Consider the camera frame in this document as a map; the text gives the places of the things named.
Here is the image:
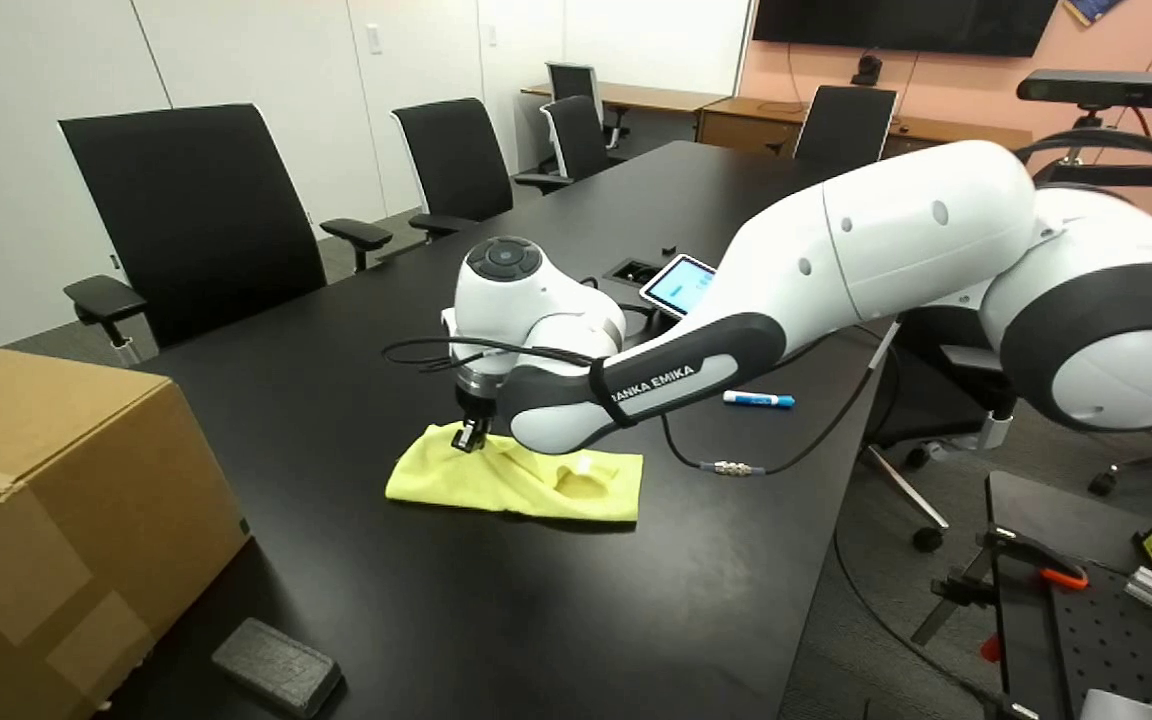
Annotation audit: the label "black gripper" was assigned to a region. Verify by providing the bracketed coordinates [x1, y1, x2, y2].
[449, 374, 508, 458]

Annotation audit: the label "yellow towel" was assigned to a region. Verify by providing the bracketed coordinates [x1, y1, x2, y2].
[379, 421, 648, 533]

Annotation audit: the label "black table power port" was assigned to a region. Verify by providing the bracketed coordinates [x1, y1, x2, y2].
[609, 258, 667, 287]

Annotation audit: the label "tablet on stand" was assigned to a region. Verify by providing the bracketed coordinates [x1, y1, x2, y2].
[637, 249, 722, 325]

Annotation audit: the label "blue marker pen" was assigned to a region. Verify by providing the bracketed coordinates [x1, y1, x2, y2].
[722, 383, 801, 416]

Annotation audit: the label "black rectangular block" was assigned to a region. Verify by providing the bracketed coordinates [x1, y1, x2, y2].
[209, 617, 347, 720]

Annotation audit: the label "large black office chair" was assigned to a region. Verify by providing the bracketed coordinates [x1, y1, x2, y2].
[55, 99, 397, 362]

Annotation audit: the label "wooden sideboard desk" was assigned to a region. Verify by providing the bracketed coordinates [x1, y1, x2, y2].
[519, 81, 1048, 168]

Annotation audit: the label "brown cardboard box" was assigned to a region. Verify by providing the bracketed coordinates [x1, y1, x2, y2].
[0, 335, 254, 720]

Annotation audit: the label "black tripod stand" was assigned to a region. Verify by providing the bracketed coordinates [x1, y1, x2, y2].
[1015, 104, 1152, 201]

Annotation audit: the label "black sensor bar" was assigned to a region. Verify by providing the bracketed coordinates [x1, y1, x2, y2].
[1012, 66, 1152, 118]

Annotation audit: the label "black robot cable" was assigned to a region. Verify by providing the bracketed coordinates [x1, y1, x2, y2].
[379, 332, 889, 482]

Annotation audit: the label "black floor cable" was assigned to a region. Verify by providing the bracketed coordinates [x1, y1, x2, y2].
[828, 524, 1026, 717]

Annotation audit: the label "black chair with white frame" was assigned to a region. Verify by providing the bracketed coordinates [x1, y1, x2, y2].
[857, 308, 1026, 556]

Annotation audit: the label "red handled pliers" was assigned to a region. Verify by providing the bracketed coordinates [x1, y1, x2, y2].
[979, 524, 1095, 601]

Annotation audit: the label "black wall television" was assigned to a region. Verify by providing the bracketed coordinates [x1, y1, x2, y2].
[748, 0, 1061, 60]

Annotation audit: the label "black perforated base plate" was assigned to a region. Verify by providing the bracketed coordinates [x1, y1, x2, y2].
[979, 470, 1152, 720]

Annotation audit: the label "blue wall picture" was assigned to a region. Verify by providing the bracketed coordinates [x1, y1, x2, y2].
[1065, 0, 1130, 30]

